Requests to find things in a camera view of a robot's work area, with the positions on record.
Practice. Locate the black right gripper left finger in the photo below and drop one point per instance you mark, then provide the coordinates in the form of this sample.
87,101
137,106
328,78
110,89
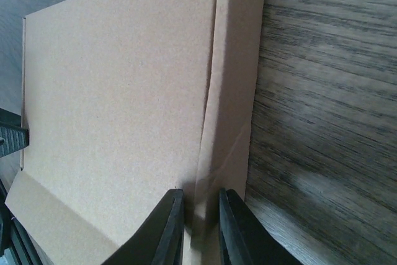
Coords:
160,239

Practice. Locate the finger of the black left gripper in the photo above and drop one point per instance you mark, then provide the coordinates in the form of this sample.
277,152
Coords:
13,136

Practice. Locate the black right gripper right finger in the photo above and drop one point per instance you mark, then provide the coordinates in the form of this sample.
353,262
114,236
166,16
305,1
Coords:
243,239

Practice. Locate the cardboard box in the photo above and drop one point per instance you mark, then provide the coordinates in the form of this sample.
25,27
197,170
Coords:
125,100

